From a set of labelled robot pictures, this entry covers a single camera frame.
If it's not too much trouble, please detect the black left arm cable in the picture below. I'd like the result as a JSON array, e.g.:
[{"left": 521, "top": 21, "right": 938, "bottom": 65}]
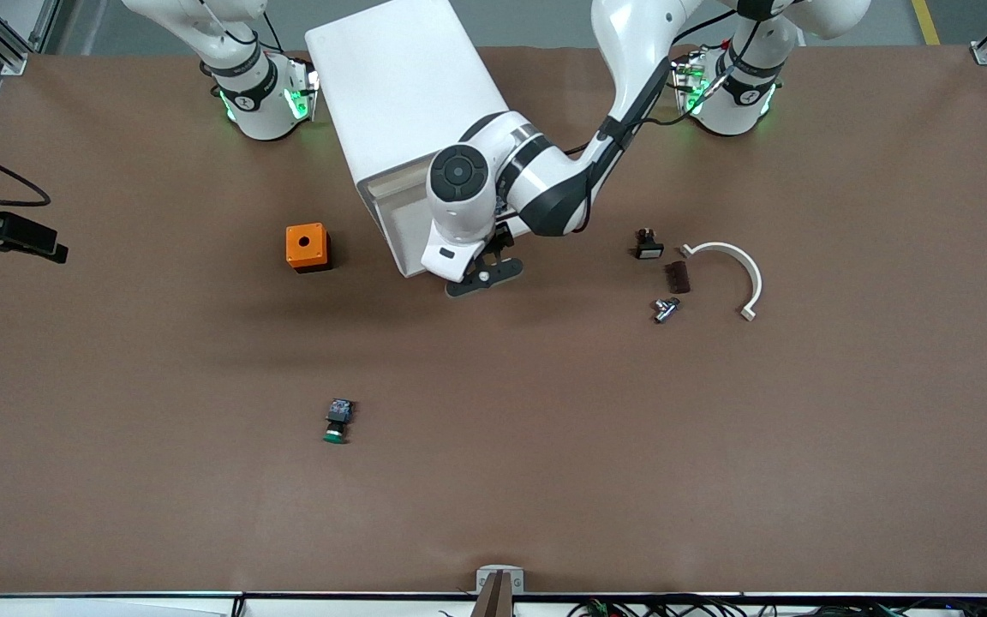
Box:
[{"left": 571, "top": 17, "right": 769, "bottom": 159}]

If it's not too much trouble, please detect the orange box with hole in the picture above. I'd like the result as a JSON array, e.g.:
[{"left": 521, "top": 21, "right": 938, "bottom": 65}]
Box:
[{"left": 285, "top": 223, "right": 332, "bottom": 274}]

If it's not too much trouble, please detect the white curved bracket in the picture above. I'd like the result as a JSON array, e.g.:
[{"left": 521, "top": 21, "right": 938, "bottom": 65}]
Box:
[{"left": 679, "top": 242, "right": 763, "bottom": 322}]

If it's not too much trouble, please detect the black cable bundle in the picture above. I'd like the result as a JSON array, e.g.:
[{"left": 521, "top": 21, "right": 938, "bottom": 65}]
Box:
[{"left": 571, "top": 596, "right": 987, "bottom": 617}]

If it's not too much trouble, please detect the green push button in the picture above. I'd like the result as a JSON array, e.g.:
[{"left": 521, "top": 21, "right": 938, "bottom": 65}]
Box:
[{"left": 322, "top": 398, "right": 356, "bottom": 446}]

